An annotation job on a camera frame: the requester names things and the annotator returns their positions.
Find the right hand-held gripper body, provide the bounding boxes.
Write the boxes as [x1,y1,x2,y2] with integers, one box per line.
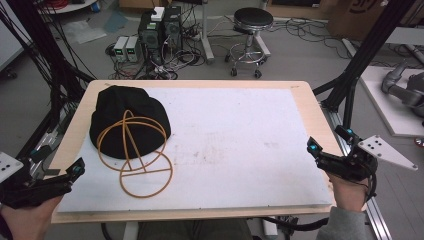
[314,134,419,183]

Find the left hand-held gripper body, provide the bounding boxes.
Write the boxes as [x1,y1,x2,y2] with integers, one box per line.
[0,151,73,210]

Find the tan wire hat frame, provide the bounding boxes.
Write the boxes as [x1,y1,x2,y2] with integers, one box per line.
[96,109,174,199]

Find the black knit beanie hat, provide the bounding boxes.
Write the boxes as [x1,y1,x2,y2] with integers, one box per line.
[89,85,172,160]

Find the person's left hand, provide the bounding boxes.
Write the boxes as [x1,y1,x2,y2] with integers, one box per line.
[0,194,64,240]

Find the person's right hand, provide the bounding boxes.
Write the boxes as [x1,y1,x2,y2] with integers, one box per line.
[326,171,370,213]

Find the white platform board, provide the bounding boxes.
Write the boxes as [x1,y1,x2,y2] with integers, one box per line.
[359,65,424,138]

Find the light wooden table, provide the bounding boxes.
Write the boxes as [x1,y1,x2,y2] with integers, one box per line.
[49,79,345,225]

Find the white table mat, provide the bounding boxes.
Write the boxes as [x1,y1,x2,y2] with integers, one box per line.
[57,87,334,214]

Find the white table leg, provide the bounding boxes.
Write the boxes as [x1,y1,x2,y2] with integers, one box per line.
[122,221,140,240]

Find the brown cardboard box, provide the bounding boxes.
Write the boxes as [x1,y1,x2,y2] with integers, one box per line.
[324,0,403,42]

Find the white cabinet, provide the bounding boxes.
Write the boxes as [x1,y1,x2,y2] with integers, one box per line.
[0,0,25,72]

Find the white paper sheet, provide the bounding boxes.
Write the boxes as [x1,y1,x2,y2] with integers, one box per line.
[62,19,108,45]

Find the grey bench power supply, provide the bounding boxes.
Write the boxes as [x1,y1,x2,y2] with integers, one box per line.
[125,35,142,64]
[113,35,130,63]

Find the black round rolling stool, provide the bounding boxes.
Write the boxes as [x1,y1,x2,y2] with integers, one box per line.
[224,7,275,80]

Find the white round table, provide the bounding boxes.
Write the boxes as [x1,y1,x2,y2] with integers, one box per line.
[37,0,98,15]

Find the grey-blue sheet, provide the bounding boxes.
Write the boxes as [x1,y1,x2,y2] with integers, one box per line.
[102,9,130,34]

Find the black computer tower green label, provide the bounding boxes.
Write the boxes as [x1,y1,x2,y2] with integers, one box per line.
[137,12,165,65]

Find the grey metal stand leg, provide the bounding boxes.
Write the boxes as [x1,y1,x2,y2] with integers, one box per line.
[199,0,216,65]

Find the white box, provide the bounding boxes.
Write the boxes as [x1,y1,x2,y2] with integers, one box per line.
[150,6,166,23]

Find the aluminium rail with brackets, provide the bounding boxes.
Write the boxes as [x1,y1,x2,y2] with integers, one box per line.
[18,99,79,178]

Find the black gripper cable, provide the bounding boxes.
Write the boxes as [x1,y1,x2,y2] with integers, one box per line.
[364,173,379,203]

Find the thick black hose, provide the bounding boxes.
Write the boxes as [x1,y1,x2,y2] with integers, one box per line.
[261,215,330,233]

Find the black metal frame strut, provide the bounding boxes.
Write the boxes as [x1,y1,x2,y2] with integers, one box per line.
[312,0,418,130]

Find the black metal frame with cables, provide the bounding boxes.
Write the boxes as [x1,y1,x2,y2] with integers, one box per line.
[0,0,96,134]

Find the black floor cables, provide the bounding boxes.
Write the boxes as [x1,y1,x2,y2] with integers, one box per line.
[272,17,349,59]

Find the tangle of floor cables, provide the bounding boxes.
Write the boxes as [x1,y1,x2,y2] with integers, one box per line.
[105,41,206,81]

